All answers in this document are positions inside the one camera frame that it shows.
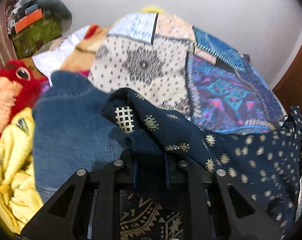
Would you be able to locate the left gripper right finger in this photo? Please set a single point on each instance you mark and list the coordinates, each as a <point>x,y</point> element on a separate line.
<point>214,207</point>

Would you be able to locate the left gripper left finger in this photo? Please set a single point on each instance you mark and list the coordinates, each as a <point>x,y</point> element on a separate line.
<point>86,201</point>

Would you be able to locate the navy patterned hoodie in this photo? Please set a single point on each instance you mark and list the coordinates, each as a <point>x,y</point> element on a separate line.
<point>267,166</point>

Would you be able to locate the yellow garment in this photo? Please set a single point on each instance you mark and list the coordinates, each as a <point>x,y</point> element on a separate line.
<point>19,198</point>

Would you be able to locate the blue denim jeans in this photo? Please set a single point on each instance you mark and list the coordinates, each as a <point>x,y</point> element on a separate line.
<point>70,132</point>

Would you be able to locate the blue patchwork bedspread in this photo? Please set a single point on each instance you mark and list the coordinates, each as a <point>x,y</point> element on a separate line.
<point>177,66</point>

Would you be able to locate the red plush toy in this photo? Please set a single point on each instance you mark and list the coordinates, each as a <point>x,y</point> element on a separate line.
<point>18,89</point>

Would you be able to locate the wooden door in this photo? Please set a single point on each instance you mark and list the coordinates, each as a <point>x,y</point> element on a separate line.
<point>289,88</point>

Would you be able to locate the white pillow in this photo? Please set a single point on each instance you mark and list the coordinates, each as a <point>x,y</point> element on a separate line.
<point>50,61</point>

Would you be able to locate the striped curtain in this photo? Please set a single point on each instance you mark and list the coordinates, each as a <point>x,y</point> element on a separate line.
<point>7,51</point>

